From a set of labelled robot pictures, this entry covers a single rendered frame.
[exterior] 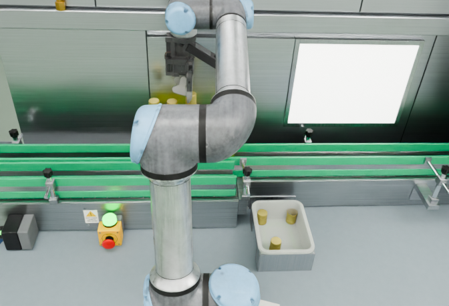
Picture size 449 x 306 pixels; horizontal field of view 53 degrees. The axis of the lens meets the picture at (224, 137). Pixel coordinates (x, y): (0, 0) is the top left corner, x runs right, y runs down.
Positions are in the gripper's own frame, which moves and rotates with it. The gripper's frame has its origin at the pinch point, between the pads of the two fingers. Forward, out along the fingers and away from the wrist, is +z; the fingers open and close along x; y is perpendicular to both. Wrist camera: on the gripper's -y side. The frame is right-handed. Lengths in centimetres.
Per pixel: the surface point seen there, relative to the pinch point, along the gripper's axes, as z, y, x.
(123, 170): 24.6, 21.4, 7.2
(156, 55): -7.6, 11.5, -11.5
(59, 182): 23.3, 39.6, 15.7
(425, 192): 32, -82, 6
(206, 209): 33.9, -6.1, 14.8
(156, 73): -1.3, 12.0, -11.5
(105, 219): 33.0, 25.2, 21.3
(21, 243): 40, 51, 26
